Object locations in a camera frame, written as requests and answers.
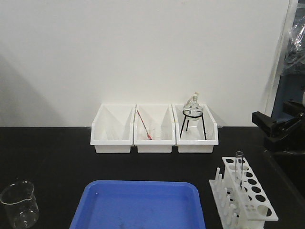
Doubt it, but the small glass beaker in bin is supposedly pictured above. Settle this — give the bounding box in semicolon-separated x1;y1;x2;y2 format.
147;126;155;140

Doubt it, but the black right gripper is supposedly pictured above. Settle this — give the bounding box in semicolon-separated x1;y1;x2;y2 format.
252;101;305;152

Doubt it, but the clear glass beaker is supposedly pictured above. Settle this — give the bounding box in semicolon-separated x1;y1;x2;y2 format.
0;181;39;229

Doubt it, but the white bin right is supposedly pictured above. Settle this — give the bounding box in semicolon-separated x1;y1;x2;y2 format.
172;104;219;153

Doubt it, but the plastic bag of pegs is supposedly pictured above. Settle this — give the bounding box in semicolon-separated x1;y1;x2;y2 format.
283;16;305;75

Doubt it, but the clear glass test tube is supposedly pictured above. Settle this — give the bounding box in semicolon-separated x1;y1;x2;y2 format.
235;151;244;190

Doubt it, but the white bin middle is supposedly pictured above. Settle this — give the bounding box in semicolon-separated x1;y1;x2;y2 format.
133;104;176;153

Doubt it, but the white test tube rack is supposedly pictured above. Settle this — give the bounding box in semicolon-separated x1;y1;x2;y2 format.
209;157;278;229

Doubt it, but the white bin left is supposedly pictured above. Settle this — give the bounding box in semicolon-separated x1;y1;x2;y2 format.
90;104;135;154

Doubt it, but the grey pegboard drying rack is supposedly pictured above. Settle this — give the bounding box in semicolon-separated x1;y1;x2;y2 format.
272;0;305;121

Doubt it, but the black wire tripod stand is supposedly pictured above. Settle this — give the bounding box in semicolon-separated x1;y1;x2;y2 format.
178;109;207;141

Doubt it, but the blue plastic tray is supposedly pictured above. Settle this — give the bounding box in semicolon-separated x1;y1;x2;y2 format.
70;180;205;229

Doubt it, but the white bin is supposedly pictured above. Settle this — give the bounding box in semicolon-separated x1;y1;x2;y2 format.
133;104;176;153
172;104;219;153
90;104;135;154

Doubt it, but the glass alcohol lamp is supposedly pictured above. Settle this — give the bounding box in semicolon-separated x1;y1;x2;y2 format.
183;92;203;121

